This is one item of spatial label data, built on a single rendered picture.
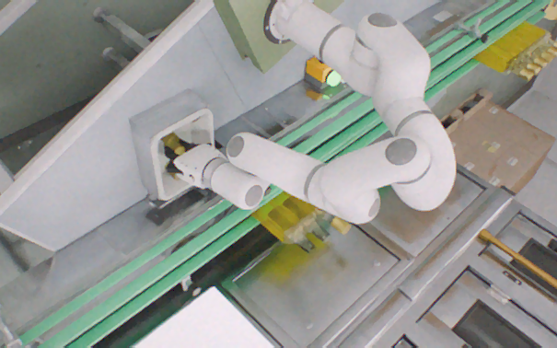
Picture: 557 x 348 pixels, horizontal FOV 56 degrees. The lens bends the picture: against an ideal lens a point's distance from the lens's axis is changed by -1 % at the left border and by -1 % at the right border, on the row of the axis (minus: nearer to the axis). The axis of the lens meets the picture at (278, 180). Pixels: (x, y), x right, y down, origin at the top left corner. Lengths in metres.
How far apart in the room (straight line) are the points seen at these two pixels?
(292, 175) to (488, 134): 4.78
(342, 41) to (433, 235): 0.78
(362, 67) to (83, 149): 0.62
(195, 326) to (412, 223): 0.75
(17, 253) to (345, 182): 1.08
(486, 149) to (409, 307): 4.11
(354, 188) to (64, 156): 0.64
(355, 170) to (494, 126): 4.99
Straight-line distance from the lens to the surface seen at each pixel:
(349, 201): 0.91
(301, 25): 1.22
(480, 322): 1.62
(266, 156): 1.03
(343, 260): 1.56
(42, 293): 1.34
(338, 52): 1.16
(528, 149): 5.75
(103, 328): 1.36
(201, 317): 1.44
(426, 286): 1.57
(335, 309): 1.47
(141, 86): 1.23
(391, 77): 1.01
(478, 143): 5.59
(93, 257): 1.36
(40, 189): 1.24
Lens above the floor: 1.61
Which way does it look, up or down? 27 degrees down
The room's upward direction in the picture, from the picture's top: 129 degrees clockwise
